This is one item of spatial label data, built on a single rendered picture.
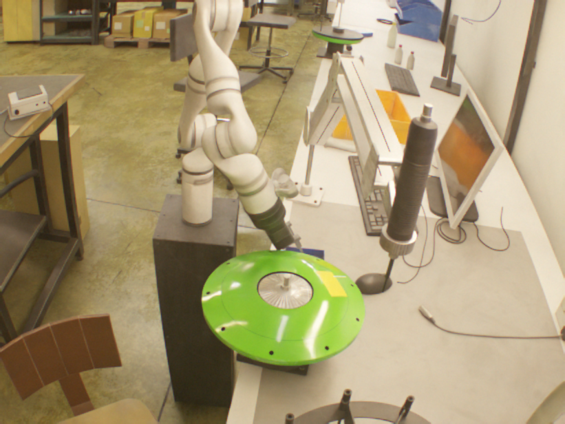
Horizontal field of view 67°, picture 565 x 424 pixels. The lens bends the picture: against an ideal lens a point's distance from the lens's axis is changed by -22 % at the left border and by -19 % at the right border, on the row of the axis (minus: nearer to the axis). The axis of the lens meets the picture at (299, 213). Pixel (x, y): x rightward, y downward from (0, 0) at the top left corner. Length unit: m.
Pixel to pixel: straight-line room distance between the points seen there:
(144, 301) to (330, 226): 1.29
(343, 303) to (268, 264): 0.17
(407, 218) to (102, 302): 2.03
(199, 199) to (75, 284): 1.34
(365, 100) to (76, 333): 0.84
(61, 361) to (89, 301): 1.28
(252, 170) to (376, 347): 0.47
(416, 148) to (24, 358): 0.99
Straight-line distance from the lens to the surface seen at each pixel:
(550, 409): 0.52
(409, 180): 0.65
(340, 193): 1.62
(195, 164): 1.43
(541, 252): 1.67
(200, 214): 1.51
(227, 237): 1.49
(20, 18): 7.83
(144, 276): 2.66
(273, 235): 1.12
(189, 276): 1.56
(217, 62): 1.03
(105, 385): 2.19
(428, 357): 1.16
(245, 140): 0.96
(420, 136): 0.62
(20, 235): 2.62
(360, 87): 0.95
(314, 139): 1.39
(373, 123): 0.83
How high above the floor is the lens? 1.75
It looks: 34 degrees down
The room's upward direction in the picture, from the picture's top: 8 degrees clockwise
